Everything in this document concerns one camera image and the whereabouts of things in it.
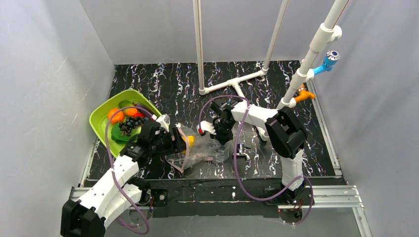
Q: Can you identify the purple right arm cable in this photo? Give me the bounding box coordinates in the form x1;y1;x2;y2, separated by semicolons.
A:
198;95;315;226

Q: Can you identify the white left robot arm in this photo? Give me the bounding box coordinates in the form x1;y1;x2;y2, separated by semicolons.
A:
60;120;194;237

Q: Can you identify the dark fake grape bunch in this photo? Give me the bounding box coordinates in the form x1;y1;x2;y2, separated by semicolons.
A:
118;116;149;136

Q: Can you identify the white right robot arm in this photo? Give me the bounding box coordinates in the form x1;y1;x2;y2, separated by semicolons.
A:
197;96;308;203

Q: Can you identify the yellow green fake mango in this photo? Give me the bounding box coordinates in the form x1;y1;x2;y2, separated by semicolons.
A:
118;100;138;117

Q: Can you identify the purple fake eggplant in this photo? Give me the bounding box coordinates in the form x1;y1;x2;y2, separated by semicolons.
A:
135;103;154;118

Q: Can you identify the blue tap valve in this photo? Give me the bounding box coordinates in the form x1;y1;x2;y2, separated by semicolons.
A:
313;50;340;76

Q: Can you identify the clear zip top bag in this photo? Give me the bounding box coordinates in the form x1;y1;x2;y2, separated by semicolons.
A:
165;123;230;173

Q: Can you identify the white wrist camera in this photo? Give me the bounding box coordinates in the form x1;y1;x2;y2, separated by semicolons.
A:
151;114;170;132
197;121;216;136

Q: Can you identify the yellow fake fruit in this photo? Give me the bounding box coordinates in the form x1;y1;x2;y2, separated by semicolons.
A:
183;135;195;149

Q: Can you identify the green fake leafy vegetable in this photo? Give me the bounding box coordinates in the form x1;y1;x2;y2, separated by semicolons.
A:
111;122;141;144

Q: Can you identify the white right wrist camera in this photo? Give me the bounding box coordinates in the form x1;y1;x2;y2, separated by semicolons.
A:
197;121;216;136

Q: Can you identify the white PVC pipe frame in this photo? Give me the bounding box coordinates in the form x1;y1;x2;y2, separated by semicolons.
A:
192;0;351;142

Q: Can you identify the aluminium frame rail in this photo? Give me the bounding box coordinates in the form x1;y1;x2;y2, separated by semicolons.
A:
59;186;374;237

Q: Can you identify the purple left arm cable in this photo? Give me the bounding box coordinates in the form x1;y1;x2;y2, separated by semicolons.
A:
104;106;158;236

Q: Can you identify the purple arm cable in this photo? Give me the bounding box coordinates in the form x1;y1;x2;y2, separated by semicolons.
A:
104;106;158;236
198;95;315;226

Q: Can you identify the red fake apple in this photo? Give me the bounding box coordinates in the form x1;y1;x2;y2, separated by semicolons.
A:
132;113;144;119

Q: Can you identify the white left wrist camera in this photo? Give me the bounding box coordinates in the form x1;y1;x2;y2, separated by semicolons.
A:
151;114;170;132

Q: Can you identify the orange tap valve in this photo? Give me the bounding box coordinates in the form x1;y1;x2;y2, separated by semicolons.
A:
294;84;316;103

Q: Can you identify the orange fake fruit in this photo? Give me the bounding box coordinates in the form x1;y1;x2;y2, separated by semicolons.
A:
107;108;125;124

